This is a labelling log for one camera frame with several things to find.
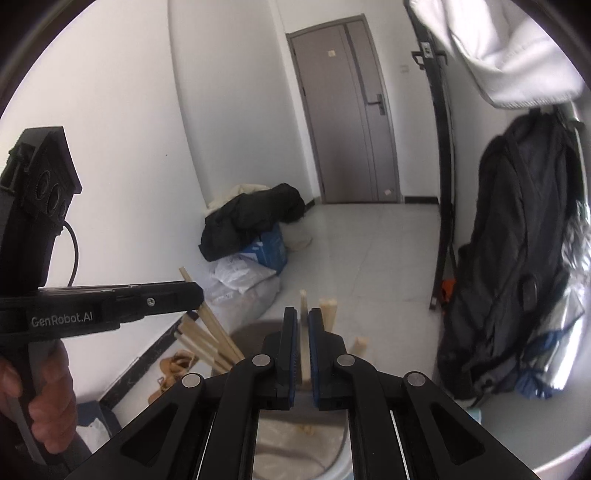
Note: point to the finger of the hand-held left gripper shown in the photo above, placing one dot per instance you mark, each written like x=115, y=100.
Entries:
x=171, y=297

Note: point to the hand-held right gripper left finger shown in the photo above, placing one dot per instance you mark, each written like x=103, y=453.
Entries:
x=292, y=355

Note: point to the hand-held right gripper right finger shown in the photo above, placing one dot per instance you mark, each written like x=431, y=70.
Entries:
x=315, y=355

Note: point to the long pale chopstick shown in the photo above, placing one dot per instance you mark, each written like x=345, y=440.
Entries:
x=332, y=314
x=196, y=354
x=198, y=342
x=207, y=336
x=219, y=334
x=322, y=304

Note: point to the white utensil holder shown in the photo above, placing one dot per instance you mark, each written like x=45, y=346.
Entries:
x=300, y=452

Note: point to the person's left hand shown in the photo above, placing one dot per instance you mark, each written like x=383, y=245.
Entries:
x=55, y=401

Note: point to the white plastic parcel bag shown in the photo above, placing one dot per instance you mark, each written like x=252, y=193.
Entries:
x=240, y=272

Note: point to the blue cardboard box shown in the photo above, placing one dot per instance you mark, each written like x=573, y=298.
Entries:
x=270, y=251

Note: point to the black jacket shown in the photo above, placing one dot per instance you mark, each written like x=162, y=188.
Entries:
x=249, y=221

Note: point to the beige bag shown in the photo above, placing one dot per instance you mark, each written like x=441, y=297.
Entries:
x=298, y=237

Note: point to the cream cloth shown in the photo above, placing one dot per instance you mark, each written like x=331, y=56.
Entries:
x=240, y=191

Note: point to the small orange item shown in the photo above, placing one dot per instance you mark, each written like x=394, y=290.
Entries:
x=448, y=290

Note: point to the black backpack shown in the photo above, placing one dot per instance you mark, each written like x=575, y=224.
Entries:
x=508, y=254

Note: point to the dark blue bag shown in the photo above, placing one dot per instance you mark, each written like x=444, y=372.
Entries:
x=531, y=387

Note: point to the grey door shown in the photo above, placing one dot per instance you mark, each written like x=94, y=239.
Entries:
x=341, y=115

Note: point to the metal coat rack pole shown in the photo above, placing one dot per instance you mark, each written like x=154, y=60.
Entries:
x=576, y=129

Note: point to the white hanging jacket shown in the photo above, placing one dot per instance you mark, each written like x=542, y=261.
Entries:
x=508, y=60

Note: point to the black metal frame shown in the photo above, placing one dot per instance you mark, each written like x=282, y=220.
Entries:
x=443, y=161

